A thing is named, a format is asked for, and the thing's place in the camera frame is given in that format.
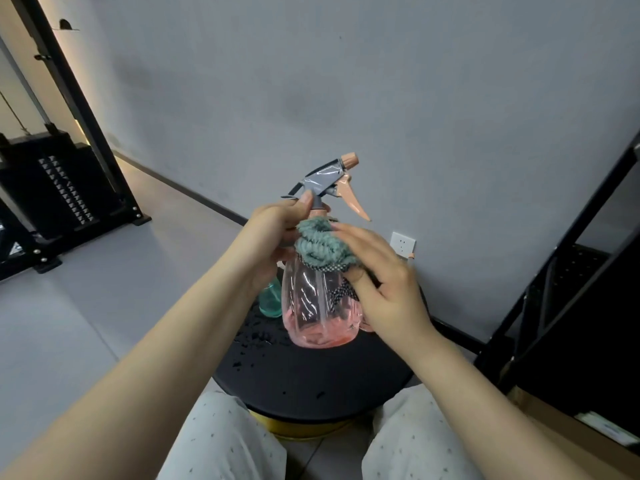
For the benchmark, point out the person's right hand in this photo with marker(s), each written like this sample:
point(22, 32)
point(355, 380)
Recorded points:
point(395, 294)

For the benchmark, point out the person's left leg white trousers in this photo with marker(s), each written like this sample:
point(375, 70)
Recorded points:
point(225, 439)

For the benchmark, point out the pink spray bottle grey trigger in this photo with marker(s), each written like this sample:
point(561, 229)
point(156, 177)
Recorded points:
point(315, 304)

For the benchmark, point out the person's left thumb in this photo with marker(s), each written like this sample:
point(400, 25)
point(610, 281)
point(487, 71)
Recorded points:
point(300, 207)

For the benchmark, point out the small teal bottle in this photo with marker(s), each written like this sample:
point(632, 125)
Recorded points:
point(270, 299)

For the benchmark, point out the person's left hand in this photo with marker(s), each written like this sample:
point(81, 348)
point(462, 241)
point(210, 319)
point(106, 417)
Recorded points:
point(267, 229)

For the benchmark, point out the white paper sheet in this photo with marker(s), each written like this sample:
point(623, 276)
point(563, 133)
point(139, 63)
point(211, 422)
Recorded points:
point(607, 427)

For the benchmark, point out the person's right forearm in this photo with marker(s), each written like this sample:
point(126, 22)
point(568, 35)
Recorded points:
point(480, 414)

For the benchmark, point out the person's right thumb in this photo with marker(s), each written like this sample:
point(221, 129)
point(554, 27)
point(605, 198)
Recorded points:
point(362, 282)

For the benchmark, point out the person's right leg white trousers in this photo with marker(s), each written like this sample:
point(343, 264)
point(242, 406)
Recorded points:
point(415, 439)

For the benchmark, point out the person's leg white trousers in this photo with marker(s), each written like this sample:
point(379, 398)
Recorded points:
point(225, 439)
point(415, 439)

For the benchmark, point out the black metal rack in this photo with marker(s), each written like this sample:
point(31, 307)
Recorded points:
point(575, 314)

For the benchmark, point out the round black table gold base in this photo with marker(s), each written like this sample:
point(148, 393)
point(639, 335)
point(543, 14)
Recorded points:
point(310, 379)

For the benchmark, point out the white wall socket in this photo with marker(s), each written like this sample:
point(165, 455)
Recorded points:
point(403, 244)

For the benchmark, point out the person's left forearm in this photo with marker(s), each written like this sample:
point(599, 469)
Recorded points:
point(150, 364)

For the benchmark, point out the teal knitted cloth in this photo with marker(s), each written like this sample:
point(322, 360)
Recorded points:
point(317, 244)

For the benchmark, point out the brown cardboard box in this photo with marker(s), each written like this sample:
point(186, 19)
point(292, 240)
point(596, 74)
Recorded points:
point(560, 439)

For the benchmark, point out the black weight machine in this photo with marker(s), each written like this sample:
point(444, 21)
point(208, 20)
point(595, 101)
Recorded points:
point(60, 184)

